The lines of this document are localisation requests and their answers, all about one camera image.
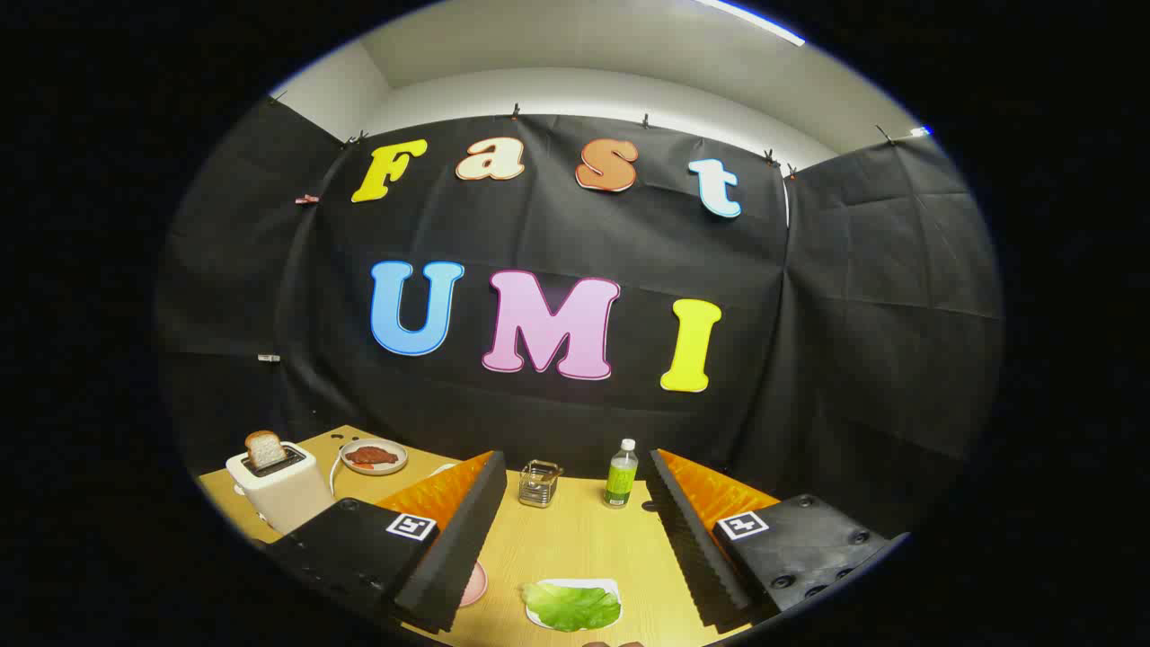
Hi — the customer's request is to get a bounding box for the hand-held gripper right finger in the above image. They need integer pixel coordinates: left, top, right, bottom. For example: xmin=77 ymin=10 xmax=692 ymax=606
xmin=647 ymin=448 xmax=910 ymax=632

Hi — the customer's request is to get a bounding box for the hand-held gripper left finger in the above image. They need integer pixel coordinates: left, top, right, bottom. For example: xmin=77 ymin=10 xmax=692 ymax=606
xmin=254 ymin=449 xmax=509 ymax=635

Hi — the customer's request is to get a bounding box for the green lettuce leaf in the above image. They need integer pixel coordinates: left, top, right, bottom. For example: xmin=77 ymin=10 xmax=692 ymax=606
xmin=522 ymin=581 xmax=623 ymax=633

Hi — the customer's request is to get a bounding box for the brown crust toast slice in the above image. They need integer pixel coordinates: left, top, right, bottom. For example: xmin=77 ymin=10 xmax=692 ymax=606
xmin=244 ymin=430 xmax=288 ymax=472

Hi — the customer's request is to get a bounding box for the pink round plate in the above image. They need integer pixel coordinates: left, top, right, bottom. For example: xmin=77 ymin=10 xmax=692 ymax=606
xmin=456 ymin=561 xmax=489 ymax=608

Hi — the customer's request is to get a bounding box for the green drink bottle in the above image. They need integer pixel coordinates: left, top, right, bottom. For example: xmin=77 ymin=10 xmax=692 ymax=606
xmin=604 ymin=439 xmax=640 ymax=509

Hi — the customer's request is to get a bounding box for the white square plate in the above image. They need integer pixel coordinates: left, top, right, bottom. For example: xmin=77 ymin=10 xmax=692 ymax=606
xmin=525 ymin=578 xmax=623 ymax=630

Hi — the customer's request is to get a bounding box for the beige round plate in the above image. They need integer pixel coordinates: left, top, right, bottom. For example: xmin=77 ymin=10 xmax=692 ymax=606
xmin=340 ymin=439 xmax=409 ymax=476

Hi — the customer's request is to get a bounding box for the white toaster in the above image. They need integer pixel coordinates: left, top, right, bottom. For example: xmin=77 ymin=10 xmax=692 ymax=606
xmin=225 ymin=440 xmax=335 ymax=537

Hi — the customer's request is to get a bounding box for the black backdrop cloth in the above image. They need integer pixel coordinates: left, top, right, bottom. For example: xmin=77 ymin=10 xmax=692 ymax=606
xmin=155 ymin=94 xmax=1005 ymax=540

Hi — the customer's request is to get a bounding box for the metal wire basket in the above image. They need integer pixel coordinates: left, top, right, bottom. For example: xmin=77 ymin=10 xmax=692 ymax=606
xmin=518 ymin=459 xmax=564 ymax=509

